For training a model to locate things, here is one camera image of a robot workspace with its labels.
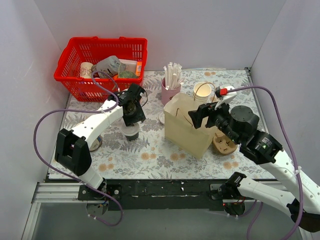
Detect white plastic cup lid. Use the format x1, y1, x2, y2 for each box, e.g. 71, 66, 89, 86
121, 124, 140, 137

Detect cream paper bag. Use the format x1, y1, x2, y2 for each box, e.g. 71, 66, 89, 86
164, 92, 216, 159

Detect black single paper cup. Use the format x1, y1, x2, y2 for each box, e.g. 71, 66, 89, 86
125, 132, 139, 142

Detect brown cardboard cup carrier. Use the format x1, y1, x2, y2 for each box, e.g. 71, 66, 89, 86
212, 131, 238, 156

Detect pink straw holder cup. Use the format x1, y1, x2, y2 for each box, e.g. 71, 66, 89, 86
161, 78, 181, 106

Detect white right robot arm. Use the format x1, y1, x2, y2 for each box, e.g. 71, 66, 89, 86
188, 103, 320, 233

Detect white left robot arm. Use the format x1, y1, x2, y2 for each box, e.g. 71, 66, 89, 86
54, 83, 146, 200

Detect stack of paper cups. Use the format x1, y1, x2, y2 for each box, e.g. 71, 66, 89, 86
192, 82, 212, 104

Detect white plastic cup lids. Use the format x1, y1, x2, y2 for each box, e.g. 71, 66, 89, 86
158, 112, 165, 125

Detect green round item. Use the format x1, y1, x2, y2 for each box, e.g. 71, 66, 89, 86
118, 70, 138, 79

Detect floral patterned table mat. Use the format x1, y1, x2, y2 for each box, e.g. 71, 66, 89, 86
48, 69, 277, 180

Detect white wrapped straws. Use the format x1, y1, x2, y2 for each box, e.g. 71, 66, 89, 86
163, 62, 184, 90

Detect orange and white package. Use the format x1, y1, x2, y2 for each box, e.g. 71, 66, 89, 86
120, 59, 142, 77

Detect cream crumpled napkin bundle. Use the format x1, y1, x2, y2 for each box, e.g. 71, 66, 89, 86
74, 122, 103, 153

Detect grey crumpled snack bag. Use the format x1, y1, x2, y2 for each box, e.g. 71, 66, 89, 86
96, 55, 121, 79

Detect white printed cup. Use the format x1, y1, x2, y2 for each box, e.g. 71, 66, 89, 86
79, 62, 94, 79

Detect red plastic shopping basket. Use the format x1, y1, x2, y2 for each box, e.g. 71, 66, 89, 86
54, 36, 149, 104

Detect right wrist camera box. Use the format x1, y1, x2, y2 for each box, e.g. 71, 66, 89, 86
214, 85, 237, 110

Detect aluminium frame rail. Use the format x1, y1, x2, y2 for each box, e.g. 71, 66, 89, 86
21, 181, 311, 240

